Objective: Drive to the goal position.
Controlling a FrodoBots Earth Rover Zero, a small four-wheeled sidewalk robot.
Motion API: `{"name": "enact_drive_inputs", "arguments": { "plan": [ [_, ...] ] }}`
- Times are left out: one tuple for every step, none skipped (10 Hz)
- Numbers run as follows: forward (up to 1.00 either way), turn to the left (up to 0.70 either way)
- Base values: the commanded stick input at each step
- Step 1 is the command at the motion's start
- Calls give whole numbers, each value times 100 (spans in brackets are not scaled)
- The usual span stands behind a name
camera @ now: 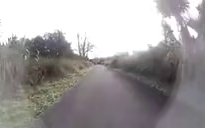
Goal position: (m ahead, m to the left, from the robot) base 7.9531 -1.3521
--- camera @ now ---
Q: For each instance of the bare thin tree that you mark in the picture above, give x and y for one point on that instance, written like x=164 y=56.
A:
x=83 y=46

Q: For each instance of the grey asphalt path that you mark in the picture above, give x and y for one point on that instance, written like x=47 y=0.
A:
x=103 y=98

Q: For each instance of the overgrown hedge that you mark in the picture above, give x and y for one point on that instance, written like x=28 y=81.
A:
x=146 y=63

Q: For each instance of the leafy grass verge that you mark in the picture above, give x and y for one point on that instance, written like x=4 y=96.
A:
x=147 y=82

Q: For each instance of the dark green bushes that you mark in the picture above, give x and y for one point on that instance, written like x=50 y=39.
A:
x=53 y=45

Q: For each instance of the grass verge with dead leaves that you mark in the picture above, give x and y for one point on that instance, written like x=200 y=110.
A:
x=48 y=93

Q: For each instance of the tall dark tree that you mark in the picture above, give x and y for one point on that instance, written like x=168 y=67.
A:
x=176 y=23

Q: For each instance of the tall dry grass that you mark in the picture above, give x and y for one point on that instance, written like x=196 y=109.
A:
x=3 y=73

